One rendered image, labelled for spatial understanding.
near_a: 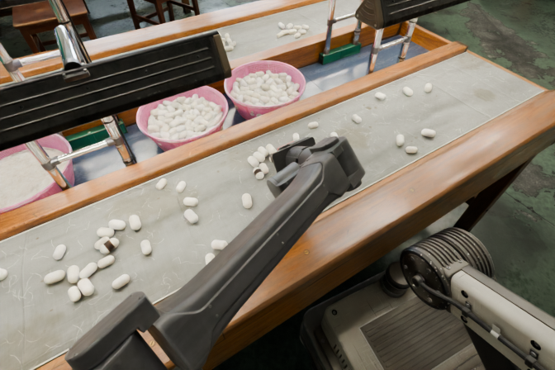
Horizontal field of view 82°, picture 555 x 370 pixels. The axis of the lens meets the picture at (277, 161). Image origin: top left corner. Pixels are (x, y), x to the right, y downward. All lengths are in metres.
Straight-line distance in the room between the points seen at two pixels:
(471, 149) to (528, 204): 1.16
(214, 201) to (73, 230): 0.31
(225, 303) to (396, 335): 0.68
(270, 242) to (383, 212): 0.42
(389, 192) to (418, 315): 0.36
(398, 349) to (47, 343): 0.75
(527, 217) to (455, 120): 1.04
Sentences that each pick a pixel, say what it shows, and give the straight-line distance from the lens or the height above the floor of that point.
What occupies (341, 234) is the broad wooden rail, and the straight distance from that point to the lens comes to 0.70.
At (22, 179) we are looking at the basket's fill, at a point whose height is 0.74.
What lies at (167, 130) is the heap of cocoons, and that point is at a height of 0.74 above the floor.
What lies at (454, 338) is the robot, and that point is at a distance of 1.01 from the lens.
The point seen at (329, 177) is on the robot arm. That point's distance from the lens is 0.45.
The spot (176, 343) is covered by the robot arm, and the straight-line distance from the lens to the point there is 0.33.
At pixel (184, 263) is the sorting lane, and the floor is 0.74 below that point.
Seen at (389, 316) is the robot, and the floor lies 0.48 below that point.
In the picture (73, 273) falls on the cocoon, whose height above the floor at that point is 0.76.
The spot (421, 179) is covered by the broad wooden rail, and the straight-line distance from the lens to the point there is 0.85.
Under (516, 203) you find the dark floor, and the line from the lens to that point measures 2.07.
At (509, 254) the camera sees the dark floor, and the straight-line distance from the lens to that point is 1.85.
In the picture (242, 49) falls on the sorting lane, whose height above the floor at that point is 0.74.
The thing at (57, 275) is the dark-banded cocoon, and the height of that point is 0.76.
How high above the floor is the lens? 1.36
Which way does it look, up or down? 48 degrees down
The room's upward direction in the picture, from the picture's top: straight up
